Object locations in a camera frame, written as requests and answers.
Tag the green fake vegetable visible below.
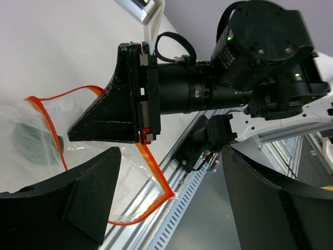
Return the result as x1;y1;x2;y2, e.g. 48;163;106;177
12;123;61;166

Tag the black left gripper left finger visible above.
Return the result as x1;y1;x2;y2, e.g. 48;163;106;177
1;147;121;249

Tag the clear zip top bag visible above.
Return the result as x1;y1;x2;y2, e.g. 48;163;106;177
1;85;177;226

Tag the white slotted cable duct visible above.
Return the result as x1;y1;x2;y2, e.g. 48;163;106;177
147;165;209;250

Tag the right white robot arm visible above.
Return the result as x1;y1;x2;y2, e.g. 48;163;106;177
68;1;332;249

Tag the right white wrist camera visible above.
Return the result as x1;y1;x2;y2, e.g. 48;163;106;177
115;0;165;48

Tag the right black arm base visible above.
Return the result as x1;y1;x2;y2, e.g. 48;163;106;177
175;114;237;173

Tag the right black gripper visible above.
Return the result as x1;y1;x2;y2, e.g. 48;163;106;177
68;42;213;145

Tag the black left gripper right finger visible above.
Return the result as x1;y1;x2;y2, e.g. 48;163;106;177
222;146;332;249

